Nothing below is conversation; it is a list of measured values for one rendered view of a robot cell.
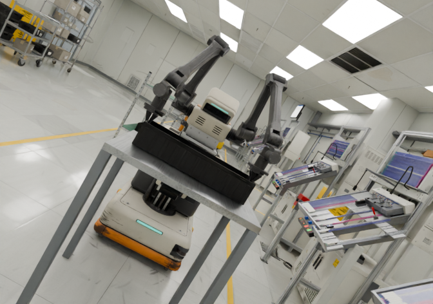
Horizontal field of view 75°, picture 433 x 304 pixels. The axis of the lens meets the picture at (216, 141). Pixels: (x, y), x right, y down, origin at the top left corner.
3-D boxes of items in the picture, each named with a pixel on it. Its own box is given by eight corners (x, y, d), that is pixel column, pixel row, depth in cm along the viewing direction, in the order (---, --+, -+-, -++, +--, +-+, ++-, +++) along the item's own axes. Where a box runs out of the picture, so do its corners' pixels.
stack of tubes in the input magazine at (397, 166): (415, 187, 219) (436, 158, 216) (379, 174, 269) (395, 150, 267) (429, 196, 219) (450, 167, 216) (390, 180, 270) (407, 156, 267)
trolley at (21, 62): (-13, 49, 476) (13, -4, 467) (14, 53, 563) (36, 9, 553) (20, 67, 491) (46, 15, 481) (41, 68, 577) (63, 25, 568)
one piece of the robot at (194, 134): (169, 149, 186) (186, 121, 184) (205, 169, 189) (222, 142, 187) (167, 153, 170) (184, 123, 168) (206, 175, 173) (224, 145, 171)
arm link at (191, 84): (234, 46, 158) (221, 35, 158) (230, 46, 145) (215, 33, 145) (189, 105, 175) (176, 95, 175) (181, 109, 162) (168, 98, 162)
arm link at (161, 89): (185, 84, 130) (171, 72, 130) (181, 80, 118) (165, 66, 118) (169, 104, 130) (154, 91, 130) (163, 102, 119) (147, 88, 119)
